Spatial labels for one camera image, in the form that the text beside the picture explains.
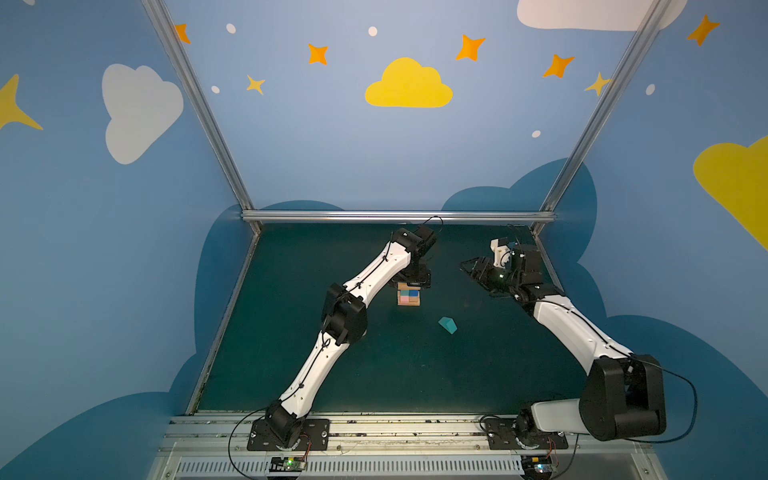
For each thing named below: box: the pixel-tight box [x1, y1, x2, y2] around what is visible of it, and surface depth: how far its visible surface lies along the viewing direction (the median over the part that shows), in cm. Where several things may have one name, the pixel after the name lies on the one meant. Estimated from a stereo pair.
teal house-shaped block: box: [438, 316, 458, 335], surface depth 95 cm
